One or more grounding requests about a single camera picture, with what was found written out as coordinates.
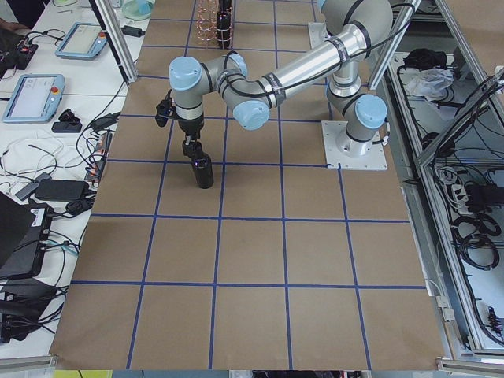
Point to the teach pendant near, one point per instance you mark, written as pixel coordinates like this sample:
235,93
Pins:
35,99

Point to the aluminium frame post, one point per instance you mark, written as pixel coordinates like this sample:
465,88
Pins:
109,23

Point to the teach pendant far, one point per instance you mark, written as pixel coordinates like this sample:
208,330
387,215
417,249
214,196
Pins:
84,41

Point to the copper wire wine basket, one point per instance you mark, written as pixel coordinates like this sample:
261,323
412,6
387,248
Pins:
206,23

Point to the black power adapter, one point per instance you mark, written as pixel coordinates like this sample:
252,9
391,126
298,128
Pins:
132,31

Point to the green glass plate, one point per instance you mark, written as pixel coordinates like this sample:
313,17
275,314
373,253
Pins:
137,9

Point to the teach pendant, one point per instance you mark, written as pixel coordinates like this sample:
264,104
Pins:
84,41
35,99

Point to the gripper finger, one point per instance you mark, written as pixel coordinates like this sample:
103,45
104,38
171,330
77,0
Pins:
187,148
198,151

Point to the dark wine bottle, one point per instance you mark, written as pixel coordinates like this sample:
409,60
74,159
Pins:
203,170

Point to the black webcam on stand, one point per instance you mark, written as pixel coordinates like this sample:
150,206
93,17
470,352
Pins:
67,122

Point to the dark wine bottle front basket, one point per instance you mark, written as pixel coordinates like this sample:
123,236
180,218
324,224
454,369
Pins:
224,23

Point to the crumpled white cloth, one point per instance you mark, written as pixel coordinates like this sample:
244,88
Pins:
431,84

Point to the black laptop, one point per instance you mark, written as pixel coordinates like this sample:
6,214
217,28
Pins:
24,228

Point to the black power brick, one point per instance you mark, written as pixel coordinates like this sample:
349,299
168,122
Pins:
61,190

